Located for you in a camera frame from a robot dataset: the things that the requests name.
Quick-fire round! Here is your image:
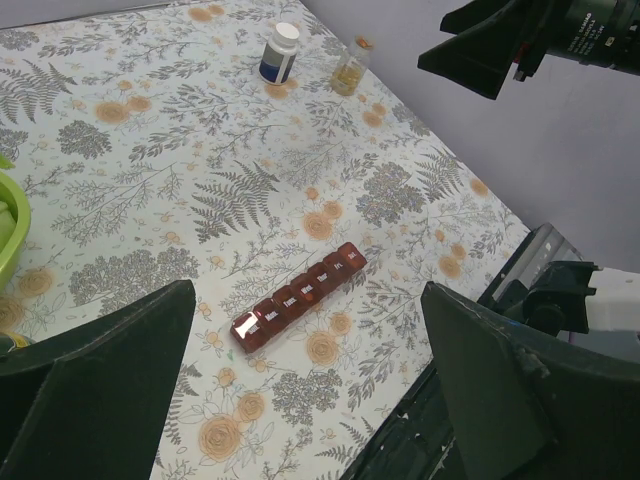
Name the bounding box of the green plastic basket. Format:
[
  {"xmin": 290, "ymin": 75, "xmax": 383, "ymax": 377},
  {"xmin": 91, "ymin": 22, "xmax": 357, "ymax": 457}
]
[{"xmin": 1, "ymin": 155, "xmax": 31, "ymax": 291}]

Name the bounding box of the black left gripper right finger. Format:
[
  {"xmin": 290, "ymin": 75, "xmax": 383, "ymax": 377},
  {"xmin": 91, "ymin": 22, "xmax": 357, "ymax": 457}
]
[{"xmin": 421, "ymin": 282, "xmax": 639, "ymax": 479}]

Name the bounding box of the clear glass pill jar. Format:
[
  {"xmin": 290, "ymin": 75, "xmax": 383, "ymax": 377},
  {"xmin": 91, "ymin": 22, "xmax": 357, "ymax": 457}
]
[{"xmin": 330, "ymin": 35, "xmax": 374, "ymax": 96}]

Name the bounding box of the floral tablecloth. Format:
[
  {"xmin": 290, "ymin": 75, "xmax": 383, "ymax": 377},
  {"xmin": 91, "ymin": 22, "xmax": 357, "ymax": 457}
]
[{"xmin": 1, "ymin": 1, "xmax": 528, "ymax": 479}]

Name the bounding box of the white blue pill bottle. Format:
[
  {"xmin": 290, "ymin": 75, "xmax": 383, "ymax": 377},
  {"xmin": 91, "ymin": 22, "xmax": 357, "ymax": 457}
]
[{"xmin": 259, "ymin": 22, "xmax": 300, "ymax": 86}]

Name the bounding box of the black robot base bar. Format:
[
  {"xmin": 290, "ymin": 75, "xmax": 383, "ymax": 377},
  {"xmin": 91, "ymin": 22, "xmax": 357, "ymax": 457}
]
[{"xmin": 344, "ymin": 222, "xmax": 640, "ymax": 480}]

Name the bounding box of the red weekly pill organizer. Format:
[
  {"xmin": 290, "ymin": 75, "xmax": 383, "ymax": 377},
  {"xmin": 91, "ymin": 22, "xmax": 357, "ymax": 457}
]
[{"xmin": 230, "ymin": 242, "xmax": 367, "ymax": 353}]

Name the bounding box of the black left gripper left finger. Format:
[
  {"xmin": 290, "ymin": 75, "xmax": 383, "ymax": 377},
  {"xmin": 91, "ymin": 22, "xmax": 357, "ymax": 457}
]
[{"xmin": 1, "ymin": 280, "xmax": 195, "ymax": 479}]

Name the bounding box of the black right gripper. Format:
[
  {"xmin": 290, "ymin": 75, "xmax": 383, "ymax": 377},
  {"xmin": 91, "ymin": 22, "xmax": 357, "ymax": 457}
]
[{"xmin": 418, "ymin": 0, "xmax": 639, "ymax": 99}]

